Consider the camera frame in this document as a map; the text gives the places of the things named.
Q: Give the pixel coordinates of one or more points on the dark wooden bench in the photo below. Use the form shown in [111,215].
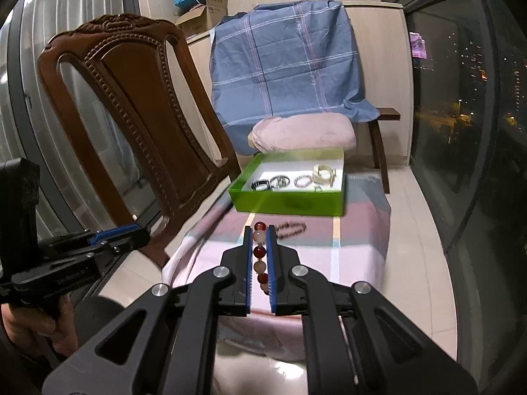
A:
[389,114]

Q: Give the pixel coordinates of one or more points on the person's left hand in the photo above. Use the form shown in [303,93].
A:
[24,325]

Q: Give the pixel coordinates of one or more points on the black bangle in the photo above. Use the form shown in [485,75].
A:
[259,185]

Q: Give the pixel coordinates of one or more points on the cream plastic wristwatch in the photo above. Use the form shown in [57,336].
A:
[323,175]

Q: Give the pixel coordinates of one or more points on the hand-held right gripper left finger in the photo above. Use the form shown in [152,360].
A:
[248,271]

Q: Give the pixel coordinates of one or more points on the dark glass window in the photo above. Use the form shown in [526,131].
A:
[461,111]

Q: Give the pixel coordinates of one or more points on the pink striped blanket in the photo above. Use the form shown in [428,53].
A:
[358,230]

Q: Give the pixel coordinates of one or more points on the glass sliding door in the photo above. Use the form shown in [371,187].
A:
[49,28]

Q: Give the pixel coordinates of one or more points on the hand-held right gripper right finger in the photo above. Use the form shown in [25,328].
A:
[271,271]

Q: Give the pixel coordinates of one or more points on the brown cardboard box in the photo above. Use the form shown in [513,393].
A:
[204,14]

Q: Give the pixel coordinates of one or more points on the carved wooden chair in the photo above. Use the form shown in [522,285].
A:
[144,103]

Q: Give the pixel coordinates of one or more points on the pink cushion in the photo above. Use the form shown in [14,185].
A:
[304,131]

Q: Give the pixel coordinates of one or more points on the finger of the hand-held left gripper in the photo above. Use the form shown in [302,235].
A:
[115,233]
[127,242]

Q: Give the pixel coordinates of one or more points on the green cardboard box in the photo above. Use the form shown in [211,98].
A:
[288,203]

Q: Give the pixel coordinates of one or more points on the blue plaid cloth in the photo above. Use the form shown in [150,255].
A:
[288,61]

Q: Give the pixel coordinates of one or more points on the silver bangle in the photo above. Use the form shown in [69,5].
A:
[272,182]

